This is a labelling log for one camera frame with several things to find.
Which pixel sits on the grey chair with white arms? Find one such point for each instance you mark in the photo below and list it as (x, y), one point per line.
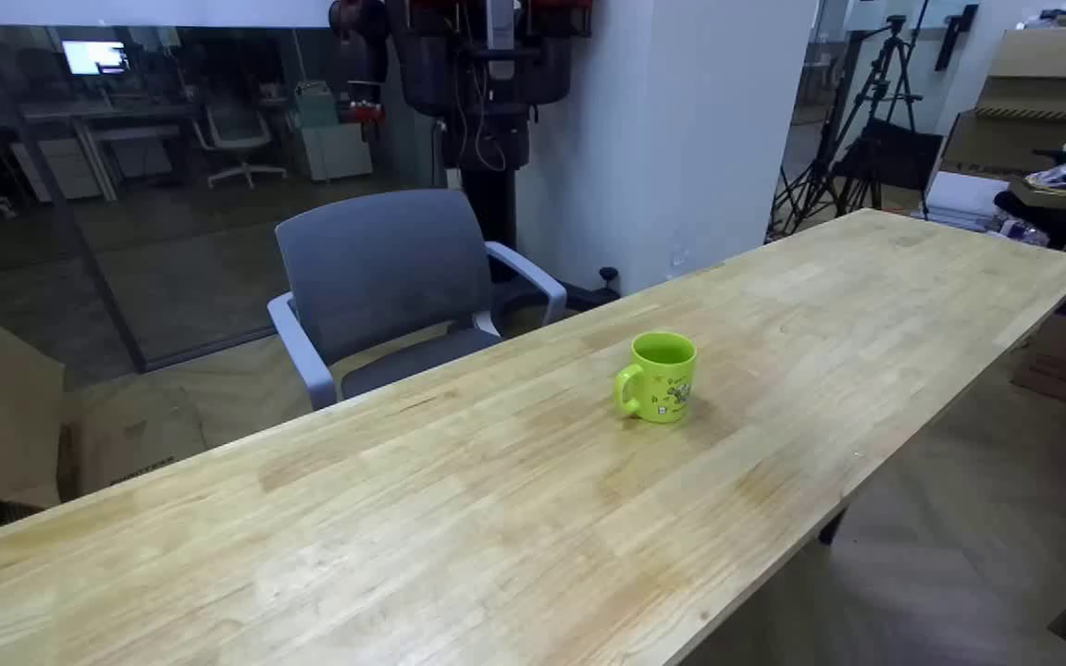
(370, 263)

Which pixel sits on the tall tan cardboard box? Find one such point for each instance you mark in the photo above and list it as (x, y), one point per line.
(1037, 95)

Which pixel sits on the office desk behind glass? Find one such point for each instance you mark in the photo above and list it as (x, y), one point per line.
(103, 125)

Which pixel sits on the black camera tripod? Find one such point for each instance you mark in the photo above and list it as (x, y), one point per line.
(885, 70)

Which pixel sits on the white frosted glass strip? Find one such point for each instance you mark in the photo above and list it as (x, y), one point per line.
(148, 13)

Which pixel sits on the flat cardboard box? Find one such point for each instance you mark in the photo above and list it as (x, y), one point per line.
(130, 430)

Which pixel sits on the red and black pedestal robot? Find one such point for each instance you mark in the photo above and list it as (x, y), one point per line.
(483, 76)

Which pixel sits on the white office chair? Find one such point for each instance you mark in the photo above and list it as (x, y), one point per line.
(240, 132)

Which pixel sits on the white box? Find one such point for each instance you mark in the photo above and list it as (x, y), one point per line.
(963, 198)

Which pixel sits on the white drawer cabinet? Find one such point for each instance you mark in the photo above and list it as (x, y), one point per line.
(333, 149)

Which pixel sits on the green ceramic mug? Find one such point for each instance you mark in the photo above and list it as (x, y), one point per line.
(664, 395)

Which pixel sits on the computer monitor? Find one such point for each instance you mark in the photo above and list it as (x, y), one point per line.
(95, 56)

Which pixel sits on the black chair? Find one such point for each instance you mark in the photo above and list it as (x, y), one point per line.
(890, 155)

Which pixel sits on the black device on wall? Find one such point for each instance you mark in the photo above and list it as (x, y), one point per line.
(955, 35)

